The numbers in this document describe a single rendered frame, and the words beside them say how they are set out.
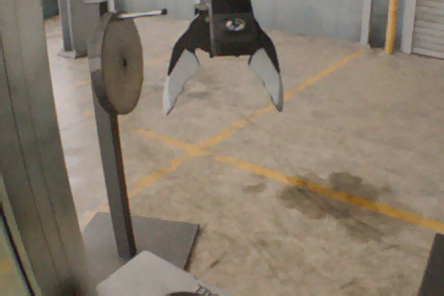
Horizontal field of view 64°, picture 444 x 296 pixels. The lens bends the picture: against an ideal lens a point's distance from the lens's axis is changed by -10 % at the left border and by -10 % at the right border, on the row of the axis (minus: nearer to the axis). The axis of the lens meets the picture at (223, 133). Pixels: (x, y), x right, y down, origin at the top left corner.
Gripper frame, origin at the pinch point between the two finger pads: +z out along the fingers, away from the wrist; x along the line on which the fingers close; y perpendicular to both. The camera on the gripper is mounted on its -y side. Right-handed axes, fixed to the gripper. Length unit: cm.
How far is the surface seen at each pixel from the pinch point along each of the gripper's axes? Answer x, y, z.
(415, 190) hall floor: -113, 110, 91
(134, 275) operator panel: 8.6, -26.3, 1.2
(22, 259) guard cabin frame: 15.4, -28.7, -2.4
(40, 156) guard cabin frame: 12.8, -27.5, -9.3
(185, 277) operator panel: 4.9, -26.6, 1.3
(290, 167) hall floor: -49, 143, 91
